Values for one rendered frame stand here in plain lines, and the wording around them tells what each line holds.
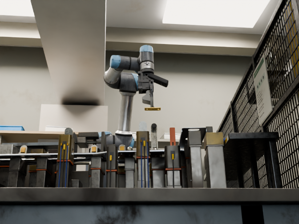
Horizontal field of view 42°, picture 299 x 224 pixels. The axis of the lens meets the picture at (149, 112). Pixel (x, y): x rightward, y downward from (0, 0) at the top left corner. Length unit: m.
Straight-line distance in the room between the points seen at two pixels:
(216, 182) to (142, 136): 0.38
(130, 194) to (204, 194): 0.22
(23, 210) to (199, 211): 0.51
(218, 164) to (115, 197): 0.75
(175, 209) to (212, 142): 0.67
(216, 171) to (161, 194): 0.66
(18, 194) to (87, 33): 2.64
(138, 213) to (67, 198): 0.21
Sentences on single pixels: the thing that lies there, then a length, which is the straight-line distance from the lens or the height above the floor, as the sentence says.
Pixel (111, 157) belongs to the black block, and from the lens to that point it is 1.73.
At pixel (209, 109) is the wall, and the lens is 5.63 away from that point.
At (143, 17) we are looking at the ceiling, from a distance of 5.14.
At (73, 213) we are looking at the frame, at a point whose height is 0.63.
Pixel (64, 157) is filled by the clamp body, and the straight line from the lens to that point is 1.75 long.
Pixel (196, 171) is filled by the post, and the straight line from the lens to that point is 1.52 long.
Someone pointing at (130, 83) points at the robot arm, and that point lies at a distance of 2.55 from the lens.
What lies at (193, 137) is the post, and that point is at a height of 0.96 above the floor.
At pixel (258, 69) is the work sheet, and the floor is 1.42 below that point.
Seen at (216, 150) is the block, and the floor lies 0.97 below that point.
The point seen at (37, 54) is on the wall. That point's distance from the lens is 5.87.
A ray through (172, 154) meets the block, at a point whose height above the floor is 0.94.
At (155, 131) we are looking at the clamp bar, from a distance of 2.14.
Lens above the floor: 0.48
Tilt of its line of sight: 22 degrees up
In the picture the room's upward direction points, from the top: 1 degrees counter-clockwise
